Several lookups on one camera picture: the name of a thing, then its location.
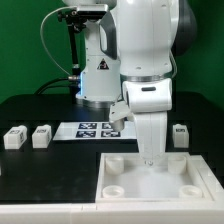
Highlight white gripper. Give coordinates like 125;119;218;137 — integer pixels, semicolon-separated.
122;78;172;166

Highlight white square table top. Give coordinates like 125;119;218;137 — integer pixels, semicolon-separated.
95;153;213;203

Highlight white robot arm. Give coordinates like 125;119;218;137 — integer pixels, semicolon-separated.
62;0;197;164

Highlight white L-shaped fence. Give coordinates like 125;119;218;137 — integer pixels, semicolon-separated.
0;156;224;224

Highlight paper sheet with markers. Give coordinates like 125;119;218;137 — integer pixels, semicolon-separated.
54;122;136;141

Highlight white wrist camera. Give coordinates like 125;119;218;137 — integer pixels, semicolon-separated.
109;101;133;132

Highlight black base cables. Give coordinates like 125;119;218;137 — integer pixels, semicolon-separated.
34;77;80;96

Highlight black camera stand pole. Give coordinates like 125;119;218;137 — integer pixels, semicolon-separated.
68;23;80;95

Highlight black camera on stand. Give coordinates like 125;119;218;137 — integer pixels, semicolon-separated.
58;4;109;22

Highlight grey camera cable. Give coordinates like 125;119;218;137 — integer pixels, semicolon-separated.
39;5;78;77

